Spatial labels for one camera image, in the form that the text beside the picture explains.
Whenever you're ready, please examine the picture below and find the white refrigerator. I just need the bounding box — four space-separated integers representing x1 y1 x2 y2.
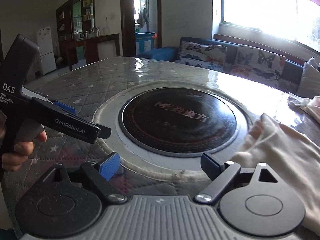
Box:
36 27 56 75

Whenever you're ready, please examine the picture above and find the grey quilted star table cover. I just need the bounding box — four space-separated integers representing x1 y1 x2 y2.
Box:
3 57 319 239

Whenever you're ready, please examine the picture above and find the blue cabinet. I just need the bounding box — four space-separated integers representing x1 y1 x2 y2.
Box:
135 32 156 55

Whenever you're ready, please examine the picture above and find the cream long-sleeve shirt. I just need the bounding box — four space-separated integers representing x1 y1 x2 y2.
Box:
231 114 319 239

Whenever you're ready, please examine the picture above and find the butterfly cushion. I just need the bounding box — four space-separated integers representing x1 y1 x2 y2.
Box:
175 41 227 72
231 45 286 88

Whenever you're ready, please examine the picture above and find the person's left hand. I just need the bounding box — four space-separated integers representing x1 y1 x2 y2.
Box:
0 110 48 172

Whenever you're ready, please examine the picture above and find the blue sofa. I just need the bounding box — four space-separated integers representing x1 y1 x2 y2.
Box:
137 37 319 94

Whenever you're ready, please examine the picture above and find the dark wooden shelf cabinet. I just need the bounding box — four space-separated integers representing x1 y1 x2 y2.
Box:
56 0 95 43

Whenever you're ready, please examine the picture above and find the grey pillow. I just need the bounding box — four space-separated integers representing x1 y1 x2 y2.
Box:
297 57 320 99

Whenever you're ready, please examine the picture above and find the dark wooden desk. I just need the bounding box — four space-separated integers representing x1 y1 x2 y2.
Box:
64 34 120 71

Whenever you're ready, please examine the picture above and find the dark door frame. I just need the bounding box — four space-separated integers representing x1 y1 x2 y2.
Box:
120 0 162 57

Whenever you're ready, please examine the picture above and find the round black induction cooktop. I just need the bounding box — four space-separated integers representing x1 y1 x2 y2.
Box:
118 87 240 158

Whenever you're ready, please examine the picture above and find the window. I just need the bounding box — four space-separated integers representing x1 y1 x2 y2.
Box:
221 0 319 51

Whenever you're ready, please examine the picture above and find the pink item in plastic bag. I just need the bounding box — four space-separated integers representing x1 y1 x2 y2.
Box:
287 93 320 123

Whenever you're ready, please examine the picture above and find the right butterfly cushion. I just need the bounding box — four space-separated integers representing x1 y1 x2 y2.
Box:
231 45 286 88

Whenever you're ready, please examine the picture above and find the left butterfly cushion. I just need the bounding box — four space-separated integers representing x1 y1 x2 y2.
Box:
175 41 227 72

